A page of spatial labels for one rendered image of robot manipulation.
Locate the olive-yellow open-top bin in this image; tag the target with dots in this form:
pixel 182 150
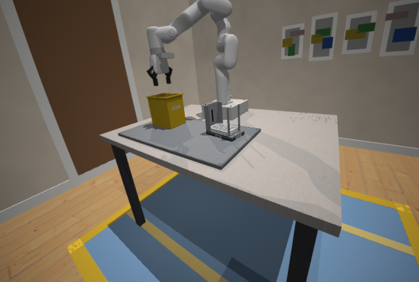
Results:
pixel 167 110

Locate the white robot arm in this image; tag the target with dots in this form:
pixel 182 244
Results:
pixel 226 43

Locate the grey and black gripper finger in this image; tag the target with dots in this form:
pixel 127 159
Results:
pixel 153 76
pixel 168 76

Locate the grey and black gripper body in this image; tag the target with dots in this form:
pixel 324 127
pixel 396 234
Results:
pixel 160 66

